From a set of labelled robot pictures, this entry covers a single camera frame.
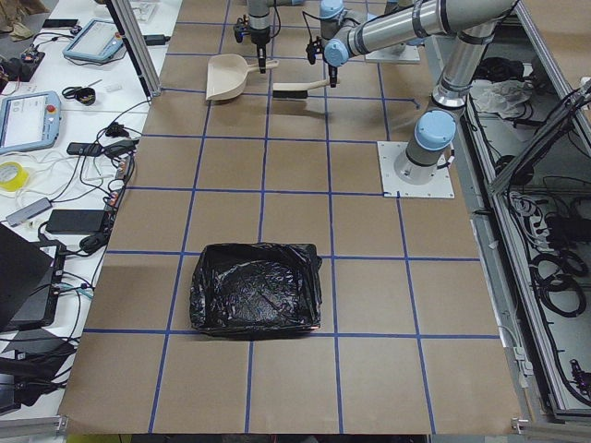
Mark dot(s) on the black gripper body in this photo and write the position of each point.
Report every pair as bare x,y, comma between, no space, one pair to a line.
259,39
332,67

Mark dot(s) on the beige plastic dustpan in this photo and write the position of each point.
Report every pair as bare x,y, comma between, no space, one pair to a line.
227,76

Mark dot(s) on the beige hand brush black bristles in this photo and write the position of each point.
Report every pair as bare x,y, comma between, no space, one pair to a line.
284,90

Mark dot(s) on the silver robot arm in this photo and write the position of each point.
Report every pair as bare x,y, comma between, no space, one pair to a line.
344,34
262,8

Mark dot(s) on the black bag lined bin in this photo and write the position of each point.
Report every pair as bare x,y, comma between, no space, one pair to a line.
256,291

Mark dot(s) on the teach pendant far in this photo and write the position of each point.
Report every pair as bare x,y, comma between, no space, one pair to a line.
98,42

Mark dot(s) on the teach pendant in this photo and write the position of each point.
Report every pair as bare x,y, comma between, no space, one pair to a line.
98,42
30,122

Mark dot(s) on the black scissors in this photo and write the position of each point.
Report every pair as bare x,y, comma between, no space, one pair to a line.
72,91

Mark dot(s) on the teach pendant near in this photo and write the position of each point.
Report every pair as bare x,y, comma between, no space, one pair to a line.
30,122

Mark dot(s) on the black power adapter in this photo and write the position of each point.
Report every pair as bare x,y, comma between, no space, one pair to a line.
75,221

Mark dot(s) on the yellow tape roll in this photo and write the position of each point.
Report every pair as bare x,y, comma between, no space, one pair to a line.
13,176

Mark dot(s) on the black laptop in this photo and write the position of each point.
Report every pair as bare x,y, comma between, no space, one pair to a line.
30,274

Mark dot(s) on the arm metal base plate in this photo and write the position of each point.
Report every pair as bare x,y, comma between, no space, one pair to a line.
400,178
401,54

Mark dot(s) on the aluminium frame post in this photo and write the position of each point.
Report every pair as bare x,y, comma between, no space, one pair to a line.
123,16

